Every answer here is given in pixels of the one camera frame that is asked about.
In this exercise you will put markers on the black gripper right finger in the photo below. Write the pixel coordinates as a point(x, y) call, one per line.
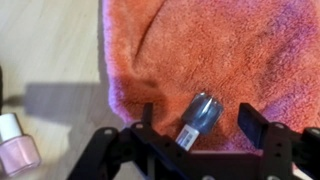
point(252, 124)

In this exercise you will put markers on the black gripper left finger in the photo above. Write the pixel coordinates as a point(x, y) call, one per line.
point(147, 114)

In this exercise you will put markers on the nail polish bottle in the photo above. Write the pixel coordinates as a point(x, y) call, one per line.
point(199, 118)
point(18, 152)

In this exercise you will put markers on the orange towel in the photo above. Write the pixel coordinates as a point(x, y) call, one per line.
point(264, 52)

